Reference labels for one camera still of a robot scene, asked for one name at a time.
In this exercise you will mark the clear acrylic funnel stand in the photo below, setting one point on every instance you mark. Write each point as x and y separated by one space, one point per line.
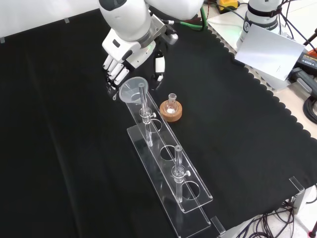
173 178

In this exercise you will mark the pale board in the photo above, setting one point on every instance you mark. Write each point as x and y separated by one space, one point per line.
270 52

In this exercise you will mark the translucent plastic funnel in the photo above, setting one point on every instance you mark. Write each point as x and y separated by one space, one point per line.
132 93

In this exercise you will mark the glass weighing funnel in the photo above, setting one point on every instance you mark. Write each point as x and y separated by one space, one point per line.
115 97

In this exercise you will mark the yellow stop button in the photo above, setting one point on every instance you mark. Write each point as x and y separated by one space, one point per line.
227 4

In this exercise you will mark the clear cloth clamp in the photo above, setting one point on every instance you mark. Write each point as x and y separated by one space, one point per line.
66 20
218 226
2 40
297 193

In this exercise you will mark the black cloth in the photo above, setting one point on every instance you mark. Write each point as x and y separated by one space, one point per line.
62 138

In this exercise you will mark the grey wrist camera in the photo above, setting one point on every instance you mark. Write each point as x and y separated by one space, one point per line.
171 34

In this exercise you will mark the round-bottom glass flask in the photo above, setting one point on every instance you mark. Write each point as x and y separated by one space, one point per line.
171 105

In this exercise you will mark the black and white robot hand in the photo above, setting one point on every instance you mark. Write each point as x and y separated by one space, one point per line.
128 52

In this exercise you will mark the black power adapter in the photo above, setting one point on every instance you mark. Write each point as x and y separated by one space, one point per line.
308 60

